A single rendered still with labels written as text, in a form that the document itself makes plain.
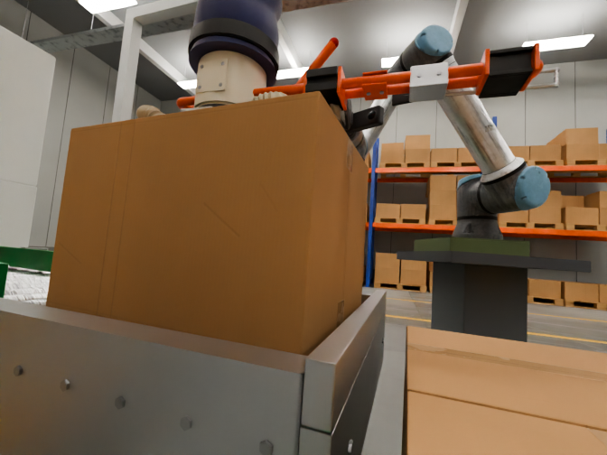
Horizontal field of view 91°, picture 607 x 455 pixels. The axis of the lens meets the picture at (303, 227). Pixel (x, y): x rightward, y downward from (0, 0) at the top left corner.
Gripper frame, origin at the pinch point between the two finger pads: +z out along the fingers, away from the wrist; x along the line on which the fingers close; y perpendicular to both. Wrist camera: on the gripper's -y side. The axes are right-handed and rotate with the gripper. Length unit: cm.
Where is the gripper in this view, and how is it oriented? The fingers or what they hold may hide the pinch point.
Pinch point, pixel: (337, 90)
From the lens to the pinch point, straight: 74.6
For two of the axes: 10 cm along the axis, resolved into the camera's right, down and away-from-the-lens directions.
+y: -9.4, -0.5, 3.3
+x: 0.9, -9.9, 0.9
